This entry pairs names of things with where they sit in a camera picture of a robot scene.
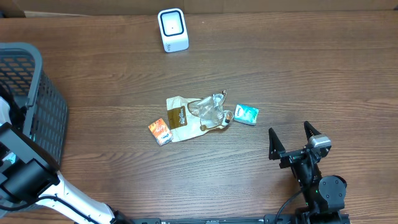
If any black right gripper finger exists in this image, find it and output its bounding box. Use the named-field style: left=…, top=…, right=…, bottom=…
left=303, top=121, right=321, bottom=140
left=269, top=128, right=285, bottom=160

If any teal white tissue pack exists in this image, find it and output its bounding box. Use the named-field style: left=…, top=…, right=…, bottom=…
left=234, top=104, right=259, bottom=126

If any beige brown bag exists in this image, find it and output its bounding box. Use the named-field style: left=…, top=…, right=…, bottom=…
left=166, top=90, right=234, bottom=142

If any orange tissue pack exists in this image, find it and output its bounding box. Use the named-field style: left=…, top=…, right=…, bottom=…
left=148, top=118, right=173, bottom=146

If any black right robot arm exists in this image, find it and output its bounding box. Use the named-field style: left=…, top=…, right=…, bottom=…
left=264, top=121, right=351, bottom=224

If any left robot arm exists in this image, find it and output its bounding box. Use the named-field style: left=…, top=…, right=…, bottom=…
left=1, top=99, right=132, bottom=224

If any white barcode scanner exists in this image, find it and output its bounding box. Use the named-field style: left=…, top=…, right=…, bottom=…
left=157, top=8, right=189, bottom=53

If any grey plastic mesh basket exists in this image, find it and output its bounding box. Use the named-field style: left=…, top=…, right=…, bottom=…
left=0, top=42, right=69, bottom=212

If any brown cardboard backdrop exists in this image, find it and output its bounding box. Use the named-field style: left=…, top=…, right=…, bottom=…
left=1, top=0, right=397, bottom=17

